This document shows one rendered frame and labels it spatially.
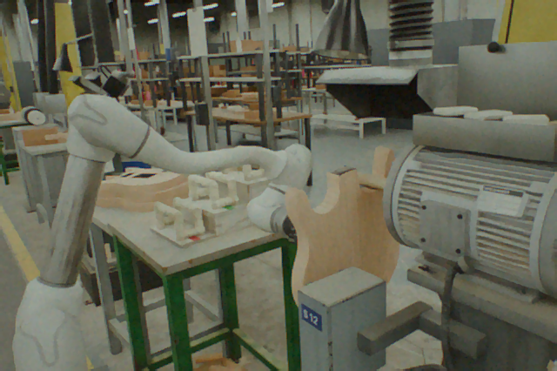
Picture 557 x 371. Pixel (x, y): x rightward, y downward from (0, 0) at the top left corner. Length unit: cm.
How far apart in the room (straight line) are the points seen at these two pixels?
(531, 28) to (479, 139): 105
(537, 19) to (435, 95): 87
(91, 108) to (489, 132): 88
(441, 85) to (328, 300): 55
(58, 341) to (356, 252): 77
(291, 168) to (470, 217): 67
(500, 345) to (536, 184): 31
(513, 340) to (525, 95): 46
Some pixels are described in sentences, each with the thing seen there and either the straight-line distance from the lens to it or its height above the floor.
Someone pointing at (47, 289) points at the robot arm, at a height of 98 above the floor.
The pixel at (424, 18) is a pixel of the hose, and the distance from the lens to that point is 117.
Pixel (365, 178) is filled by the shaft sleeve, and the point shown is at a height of 126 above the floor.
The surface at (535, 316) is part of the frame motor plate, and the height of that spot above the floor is 112.
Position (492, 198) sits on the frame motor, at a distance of 90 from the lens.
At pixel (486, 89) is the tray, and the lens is 109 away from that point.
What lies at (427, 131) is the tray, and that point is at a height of 141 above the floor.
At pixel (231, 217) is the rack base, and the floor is 99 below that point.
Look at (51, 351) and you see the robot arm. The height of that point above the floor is 91.
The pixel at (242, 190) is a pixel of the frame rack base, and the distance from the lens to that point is 186.
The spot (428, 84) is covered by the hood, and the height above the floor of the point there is 149.
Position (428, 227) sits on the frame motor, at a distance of 95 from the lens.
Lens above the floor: 157
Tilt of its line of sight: 15 degrees down
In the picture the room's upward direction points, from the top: 3 degrees counter-clockwise
